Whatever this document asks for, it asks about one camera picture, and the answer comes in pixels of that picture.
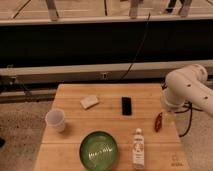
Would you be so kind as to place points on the white plastic cup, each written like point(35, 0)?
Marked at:
point(55, 119)

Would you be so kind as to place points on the green glass bowl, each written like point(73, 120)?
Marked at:
point(98, 151)

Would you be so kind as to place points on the red brown small object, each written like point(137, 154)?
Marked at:
point(158, 122)

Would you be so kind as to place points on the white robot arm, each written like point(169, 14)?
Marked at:
point(186, 84)

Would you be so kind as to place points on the clear plastic bottle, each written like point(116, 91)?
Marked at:
point(138, 150)

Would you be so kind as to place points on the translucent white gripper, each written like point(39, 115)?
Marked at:
point(168, 116)

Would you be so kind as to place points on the black eraser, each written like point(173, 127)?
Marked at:
point(126, 106)

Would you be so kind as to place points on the white sponge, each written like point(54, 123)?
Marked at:
point(89, 101)

